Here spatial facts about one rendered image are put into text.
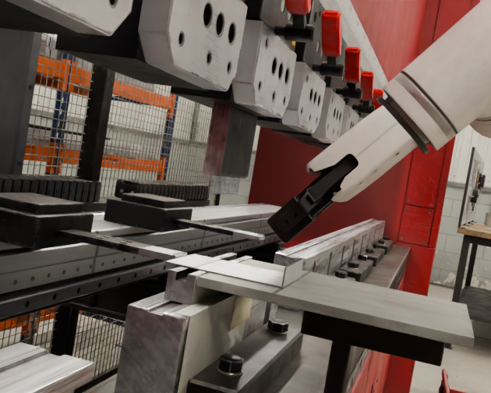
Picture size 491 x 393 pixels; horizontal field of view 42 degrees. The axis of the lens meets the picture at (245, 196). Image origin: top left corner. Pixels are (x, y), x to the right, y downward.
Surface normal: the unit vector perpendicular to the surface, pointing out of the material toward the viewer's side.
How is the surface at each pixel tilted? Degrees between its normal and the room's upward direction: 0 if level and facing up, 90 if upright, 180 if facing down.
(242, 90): 135
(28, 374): 0
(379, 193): 90
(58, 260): 90
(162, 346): 90
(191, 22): 90
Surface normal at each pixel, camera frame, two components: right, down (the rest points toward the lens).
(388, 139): -0.04, 0.05
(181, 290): -0.29, 0.00
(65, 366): 0.16, -0.99
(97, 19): 0.94, 0.17
